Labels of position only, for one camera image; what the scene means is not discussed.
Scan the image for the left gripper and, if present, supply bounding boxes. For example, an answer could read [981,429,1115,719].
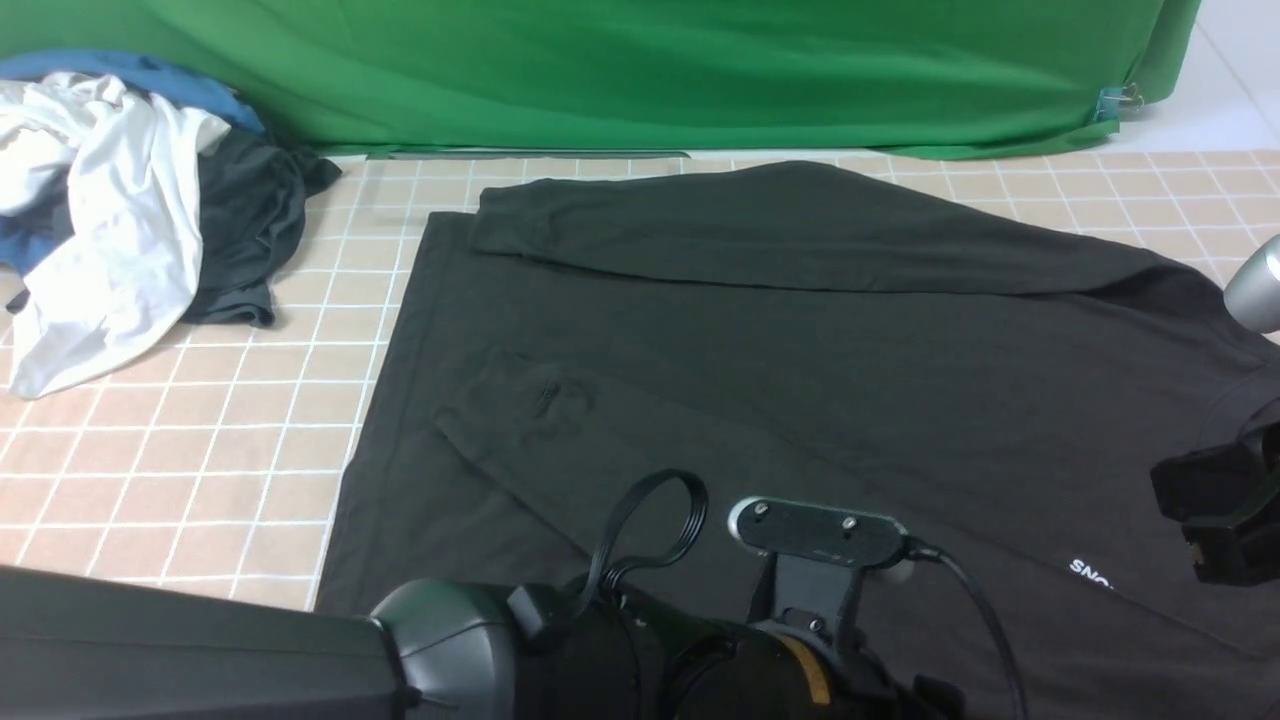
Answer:
[506,584,966,719]

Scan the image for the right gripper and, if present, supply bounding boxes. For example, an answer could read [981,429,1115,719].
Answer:
[1149,404,1279,587]

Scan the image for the gray long-sleeve top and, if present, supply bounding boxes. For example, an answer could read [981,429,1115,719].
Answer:
[315,161,1277,719]

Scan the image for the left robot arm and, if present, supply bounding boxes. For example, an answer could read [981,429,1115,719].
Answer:
[1,568,966,719]

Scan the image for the blue binder clip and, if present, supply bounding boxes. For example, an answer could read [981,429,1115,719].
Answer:
[1092,83,1146,123]

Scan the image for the dark gray garment in pile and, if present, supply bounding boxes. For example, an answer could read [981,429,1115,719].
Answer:
[182,128,342,328]

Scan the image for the green backdrop cloth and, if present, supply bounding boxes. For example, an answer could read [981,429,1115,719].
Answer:
[1,1,1201,160]

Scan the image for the white shirt in pile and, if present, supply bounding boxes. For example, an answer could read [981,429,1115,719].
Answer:
[3,72,230,398]

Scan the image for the blue garment in pile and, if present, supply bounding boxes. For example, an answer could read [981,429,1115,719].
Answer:
[3,49,268,275]

